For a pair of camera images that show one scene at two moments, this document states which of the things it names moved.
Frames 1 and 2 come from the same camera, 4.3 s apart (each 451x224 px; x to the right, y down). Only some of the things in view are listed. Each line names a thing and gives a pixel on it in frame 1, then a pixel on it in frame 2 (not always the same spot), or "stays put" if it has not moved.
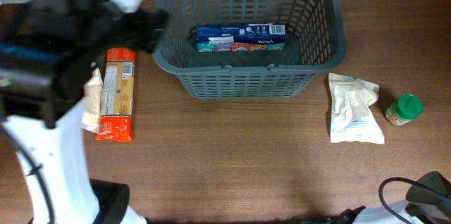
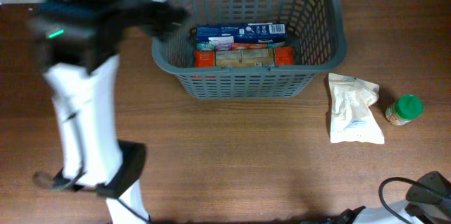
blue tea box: [251, 37] stays put
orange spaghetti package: [115, 123] → [246, 57]
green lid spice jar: [404, 110] stays put
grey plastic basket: [307, 3] stays put
